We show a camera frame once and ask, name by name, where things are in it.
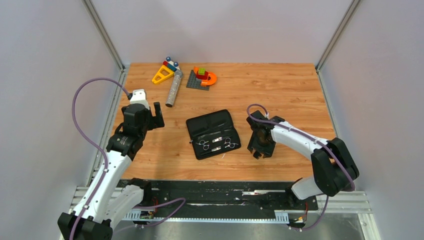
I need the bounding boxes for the silver thinning scissors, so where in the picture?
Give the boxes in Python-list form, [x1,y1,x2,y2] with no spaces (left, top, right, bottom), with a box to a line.
[212,136,239,149]

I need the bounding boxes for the black zip tool case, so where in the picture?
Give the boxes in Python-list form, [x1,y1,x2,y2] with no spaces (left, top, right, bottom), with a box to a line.
[185,109,242,160]

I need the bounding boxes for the small silver scissors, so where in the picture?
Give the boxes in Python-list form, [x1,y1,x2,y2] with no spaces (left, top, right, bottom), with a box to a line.
[196,139,222,155]

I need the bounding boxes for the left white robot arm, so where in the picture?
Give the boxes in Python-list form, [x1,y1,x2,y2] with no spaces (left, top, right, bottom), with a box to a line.
[57,102,165,240]

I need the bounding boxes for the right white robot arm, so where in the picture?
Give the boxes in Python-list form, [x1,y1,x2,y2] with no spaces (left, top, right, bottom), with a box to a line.
[247,119,359,209]

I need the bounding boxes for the yellow triangle toy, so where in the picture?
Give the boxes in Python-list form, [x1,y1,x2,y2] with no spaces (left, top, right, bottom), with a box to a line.
[151,65,175,85]

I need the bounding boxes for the silver glitter cylinder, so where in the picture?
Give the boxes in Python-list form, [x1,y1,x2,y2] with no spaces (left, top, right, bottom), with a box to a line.
[165,69,184,108]

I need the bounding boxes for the grey building block baseplate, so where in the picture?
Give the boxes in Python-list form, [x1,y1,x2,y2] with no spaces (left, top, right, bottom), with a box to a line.
[186,70,210,91]

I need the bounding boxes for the red blue toy car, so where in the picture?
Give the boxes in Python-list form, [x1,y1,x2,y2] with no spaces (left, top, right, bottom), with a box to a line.
[162,56,180,72]

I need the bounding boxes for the red toy block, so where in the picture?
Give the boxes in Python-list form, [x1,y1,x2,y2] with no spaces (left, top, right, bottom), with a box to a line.
[195,71,209,81]

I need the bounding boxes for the green toy cube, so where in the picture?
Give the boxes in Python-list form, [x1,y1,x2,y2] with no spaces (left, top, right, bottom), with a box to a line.
[197,67,206,76]

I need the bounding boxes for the orange curved toy block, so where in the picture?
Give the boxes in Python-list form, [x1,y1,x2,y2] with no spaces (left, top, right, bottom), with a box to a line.
[193,66,217,87]

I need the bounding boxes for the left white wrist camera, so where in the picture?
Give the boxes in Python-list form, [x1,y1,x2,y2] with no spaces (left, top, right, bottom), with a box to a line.
[129,89,150,109]

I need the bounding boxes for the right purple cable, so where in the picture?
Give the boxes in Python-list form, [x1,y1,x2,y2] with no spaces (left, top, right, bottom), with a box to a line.
[246,103,357,232]

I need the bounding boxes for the purple cable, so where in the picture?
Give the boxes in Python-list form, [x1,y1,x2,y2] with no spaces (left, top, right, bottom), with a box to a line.
[68,77,186,240]
[246,103,357,232]

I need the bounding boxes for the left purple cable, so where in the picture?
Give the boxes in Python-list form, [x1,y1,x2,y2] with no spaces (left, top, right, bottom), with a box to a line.
[68,77,186,240]

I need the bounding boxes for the aluminium frame rail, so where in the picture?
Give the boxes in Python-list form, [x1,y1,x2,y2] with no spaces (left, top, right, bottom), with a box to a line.
[81,0,126,72]

